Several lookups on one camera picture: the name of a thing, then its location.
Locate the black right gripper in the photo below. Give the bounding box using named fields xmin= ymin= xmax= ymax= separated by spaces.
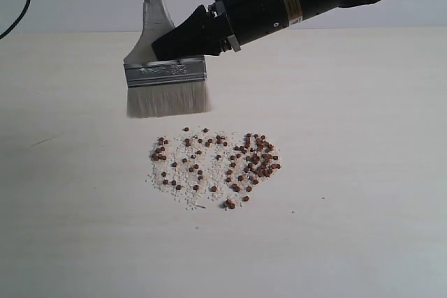
xmin=152 ymin=0 xmax=304 ymax=61

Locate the white wooden paint brush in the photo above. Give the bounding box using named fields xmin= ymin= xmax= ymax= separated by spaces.
xmin=124 ymin=0 xmax=212 ymax=119

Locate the pile of beans and grains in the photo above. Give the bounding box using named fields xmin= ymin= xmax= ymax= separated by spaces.
xmin=146 ymin=126 xmax=281 ymax=210

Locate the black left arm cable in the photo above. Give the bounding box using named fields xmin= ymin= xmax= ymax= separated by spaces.
xmin=0 ymin=0 xmax=38 ymax=40

